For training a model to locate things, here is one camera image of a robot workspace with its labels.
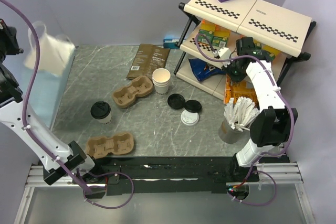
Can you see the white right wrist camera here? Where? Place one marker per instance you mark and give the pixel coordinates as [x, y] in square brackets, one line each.
[222, 53]

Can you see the orange snack bag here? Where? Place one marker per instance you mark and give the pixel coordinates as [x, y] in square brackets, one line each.
[241, 89]

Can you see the light blue paper bag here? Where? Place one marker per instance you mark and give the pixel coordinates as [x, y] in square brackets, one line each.
[56, 58]

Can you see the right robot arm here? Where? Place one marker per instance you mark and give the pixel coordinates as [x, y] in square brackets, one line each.
[275, 121]

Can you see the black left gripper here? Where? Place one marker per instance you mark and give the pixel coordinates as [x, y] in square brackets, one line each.
[8, 33]

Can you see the separated brown cup carrier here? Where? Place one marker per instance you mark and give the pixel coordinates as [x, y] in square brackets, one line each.
[101, 146]

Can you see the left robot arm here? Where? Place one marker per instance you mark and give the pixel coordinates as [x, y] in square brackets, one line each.
[58, 159]

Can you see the green juice carton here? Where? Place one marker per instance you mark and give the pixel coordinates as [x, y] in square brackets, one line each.
[272, 52]
[205, 36]
[219, 41]

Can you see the cream checkered shelf rack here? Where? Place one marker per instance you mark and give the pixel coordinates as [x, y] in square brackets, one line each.
[267, 23]

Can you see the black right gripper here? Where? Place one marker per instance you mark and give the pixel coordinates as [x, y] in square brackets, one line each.
[227, 67]

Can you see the grey cup of stirrers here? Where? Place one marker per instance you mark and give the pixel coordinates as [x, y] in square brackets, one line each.
[238, 116]

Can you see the blue chip bag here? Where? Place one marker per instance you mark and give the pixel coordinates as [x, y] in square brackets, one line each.
[202, 70]

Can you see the black cup lid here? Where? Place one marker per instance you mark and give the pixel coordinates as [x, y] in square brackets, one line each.
[100, 110]
[193, 106]
[176, 101]

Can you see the white plastic cup lids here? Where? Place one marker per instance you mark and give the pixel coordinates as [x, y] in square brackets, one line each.
[189, 118]

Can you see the blue R&O box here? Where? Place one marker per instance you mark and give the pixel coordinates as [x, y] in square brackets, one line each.
[170, 43]

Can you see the single white paper cup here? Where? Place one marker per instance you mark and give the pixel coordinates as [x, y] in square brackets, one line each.
[103, 119]

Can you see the brown pulp cup carrier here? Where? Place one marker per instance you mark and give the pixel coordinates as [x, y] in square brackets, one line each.
[125, 96]

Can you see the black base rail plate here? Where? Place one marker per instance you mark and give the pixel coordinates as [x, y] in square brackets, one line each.
[124, 175]

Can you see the white paper cup stack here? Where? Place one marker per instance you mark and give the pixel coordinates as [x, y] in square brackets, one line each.
[161, 80]

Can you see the brown coffee bean bag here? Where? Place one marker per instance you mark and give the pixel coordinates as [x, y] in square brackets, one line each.
[147, 59]

